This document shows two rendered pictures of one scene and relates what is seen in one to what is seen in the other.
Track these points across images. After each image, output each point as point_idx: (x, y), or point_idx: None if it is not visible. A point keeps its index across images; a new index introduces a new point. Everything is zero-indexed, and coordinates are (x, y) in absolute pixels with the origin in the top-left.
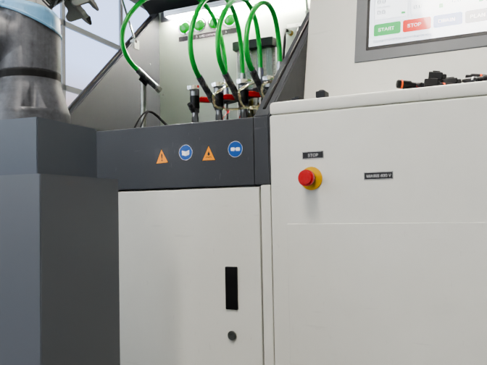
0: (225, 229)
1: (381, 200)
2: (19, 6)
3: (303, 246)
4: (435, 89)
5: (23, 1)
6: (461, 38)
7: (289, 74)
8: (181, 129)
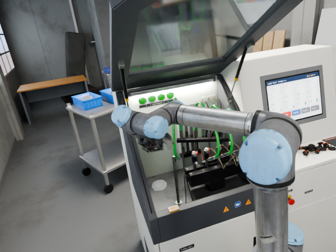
0: (254, 225)
1: (308, 198)
2: (303, 240)
3: None
4: (328, 161)
5: (303, 236)
6: (301, 119)
7: None
8: (235, 195)
